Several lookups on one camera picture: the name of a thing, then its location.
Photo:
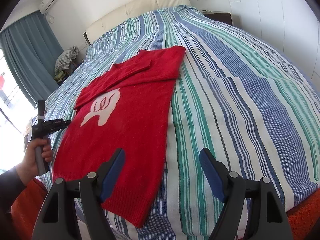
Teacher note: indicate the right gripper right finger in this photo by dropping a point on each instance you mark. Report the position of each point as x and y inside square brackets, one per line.
[267, 218]

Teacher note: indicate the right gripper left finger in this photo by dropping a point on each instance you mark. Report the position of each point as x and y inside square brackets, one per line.
[57, 218]

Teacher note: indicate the red knit sweater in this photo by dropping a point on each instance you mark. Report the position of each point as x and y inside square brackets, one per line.
[128, 108]

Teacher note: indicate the dark sleeved left forearm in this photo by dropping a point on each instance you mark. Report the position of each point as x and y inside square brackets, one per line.
[11, 187]

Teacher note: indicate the pile of clothes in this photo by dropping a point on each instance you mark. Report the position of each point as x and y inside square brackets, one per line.
[66, 64]

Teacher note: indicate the person's left hand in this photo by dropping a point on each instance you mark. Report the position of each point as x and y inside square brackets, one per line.
[27, 169]

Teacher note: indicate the orange red bed base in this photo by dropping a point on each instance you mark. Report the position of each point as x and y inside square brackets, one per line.
[26, 207]

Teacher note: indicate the teal window curtain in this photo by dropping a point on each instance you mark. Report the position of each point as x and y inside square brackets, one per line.
[31, 49]

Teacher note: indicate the striped blue green bedspread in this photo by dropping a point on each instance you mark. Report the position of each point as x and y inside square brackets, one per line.
[235, 95]

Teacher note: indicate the cream padded headboard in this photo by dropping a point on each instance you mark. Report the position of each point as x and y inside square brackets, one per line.
[119, 15]

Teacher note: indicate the dark wooden nightstand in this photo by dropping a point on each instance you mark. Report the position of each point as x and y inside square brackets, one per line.
[224, 17]

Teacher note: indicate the white wardrobe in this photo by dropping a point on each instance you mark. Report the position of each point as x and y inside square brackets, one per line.
[288, 25]

